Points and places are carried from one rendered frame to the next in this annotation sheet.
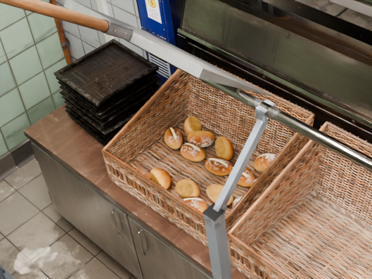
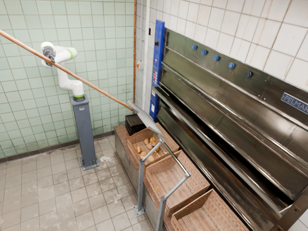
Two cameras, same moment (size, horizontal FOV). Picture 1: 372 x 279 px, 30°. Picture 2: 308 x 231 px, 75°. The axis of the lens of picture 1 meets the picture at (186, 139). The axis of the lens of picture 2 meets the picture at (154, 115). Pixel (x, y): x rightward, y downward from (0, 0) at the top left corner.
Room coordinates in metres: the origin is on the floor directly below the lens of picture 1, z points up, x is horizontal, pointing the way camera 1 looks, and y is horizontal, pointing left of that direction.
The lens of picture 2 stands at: (-0.22, -0.35, 2.56)
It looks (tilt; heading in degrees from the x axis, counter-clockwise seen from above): 35 degrees down; 9
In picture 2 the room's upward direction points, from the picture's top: 5 degrees clockwise
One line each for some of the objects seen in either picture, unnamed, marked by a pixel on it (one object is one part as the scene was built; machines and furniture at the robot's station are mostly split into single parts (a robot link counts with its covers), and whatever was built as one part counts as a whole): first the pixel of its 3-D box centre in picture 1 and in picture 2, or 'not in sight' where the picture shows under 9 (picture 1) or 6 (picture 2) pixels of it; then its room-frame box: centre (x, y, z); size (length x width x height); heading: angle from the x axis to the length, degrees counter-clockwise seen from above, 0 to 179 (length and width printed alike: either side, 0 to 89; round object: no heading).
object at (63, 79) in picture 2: not in sight; (62, 68); (1.78, 1.09, 1.59); 0.16 x 0.13 x 0.53; 93
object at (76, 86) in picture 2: not in sight; (76, 88); (1.79, 0.95, 1.36); 0.16 x 0.13 x 0.19; 93
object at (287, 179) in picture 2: not in sight; (209, 113); (1.42, -0.63, 1.54); 1.79 x 0.11 x 0.19; 39
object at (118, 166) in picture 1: (206, 148); (151, 145); (1.70, -0.06, 0.72); 0.56 x 0.49 x 0.28; 40
